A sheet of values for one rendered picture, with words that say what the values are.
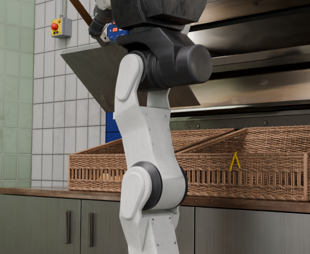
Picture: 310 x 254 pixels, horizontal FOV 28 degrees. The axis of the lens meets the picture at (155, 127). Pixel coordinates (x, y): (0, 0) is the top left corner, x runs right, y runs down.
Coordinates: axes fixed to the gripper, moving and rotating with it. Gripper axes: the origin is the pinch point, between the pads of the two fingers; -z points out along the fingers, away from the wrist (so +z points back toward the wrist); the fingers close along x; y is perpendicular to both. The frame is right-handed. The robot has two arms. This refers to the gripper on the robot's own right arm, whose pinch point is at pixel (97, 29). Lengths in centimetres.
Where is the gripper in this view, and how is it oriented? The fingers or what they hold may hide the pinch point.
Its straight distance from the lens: 252.9
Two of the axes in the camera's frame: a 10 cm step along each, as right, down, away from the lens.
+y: -8.4, -5.4, -0.4
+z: 3.1, -4.2, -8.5
